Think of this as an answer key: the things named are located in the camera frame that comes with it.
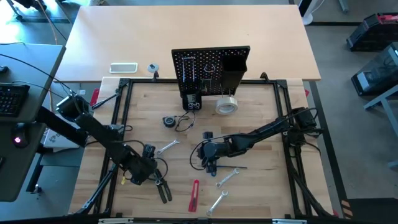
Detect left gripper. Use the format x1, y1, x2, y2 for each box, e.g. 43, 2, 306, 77
126, 144, 164, 188

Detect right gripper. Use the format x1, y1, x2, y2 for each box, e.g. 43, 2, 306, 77
198, 131, 234, 172

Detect grey metal table leg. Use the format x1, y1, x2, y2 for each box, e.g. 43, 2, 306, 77
363, 83, 398, 169

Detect grey desk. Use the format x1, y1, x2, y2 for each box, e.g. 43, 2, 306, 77
0, 42, 67, 203

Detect large light wooden desk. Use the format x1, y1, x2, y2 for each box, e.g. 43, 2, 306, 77
55, 4, 322, 83

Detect black crate with red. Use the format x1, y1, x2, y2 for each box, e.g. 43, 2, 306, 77
346, 11, 398, 52

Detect black grey tape measure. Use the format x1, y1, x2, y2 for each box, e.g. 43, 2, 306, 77
162, 115, 178, 129

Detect black pliers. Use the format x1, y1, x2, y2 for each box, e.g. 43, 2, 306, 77
155, 176, 174, 204

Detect red utility knife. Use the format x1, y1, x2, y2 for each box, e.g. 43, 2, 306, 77
187, 179, 201, 213

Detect white cardboard box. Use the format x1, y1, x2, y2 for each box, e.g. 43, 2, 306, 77
42, 114, 94, 149

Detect black metal pegboard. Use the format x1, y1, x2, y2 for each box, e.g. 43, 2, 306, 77
171, 45, 251, 98

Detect long double wire hook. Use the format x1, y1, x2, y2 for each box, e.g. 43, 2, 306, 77
182, 56, 197, 83

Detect dark glass enclosure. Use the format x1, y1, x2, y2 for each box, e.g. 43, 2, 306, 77
350, 41, 398, 97

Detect white rectangular tray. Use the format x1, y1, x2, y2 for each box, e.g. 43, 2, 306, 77
109, 62, 139, 75

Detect clear black safety glasses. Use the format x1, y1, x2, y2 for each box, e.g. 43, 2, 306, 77
175, 110, 197, 133

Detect white tape roll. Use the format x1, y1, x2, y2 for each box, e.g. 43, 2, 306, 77
215, 95, 239, 116

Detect black desk support beam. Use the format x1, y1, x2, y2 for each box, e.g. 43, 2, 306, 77
35, 105, 88, 148

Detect black pegboard bin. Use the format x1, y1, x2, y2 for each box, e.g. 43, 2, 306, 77
220, 55, 249, 90

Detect white cylindrical stand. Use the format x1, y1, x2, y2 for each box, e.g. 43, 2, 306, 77
297, 0, 322, 26

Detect black keyboard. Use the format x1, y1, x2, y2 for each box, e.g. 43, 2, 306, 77
0, 82, 31, 119

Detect black computer mouse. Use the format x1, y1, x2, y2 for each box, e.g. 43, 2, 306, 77
11, 122, 29, 149

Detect black office chair base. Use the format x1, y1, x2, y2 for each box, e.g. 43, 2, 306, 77
6, 0, 56, 22

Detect black socket holder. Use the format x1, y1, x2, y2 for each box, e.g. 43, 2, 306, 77
182, 90, 203, 112

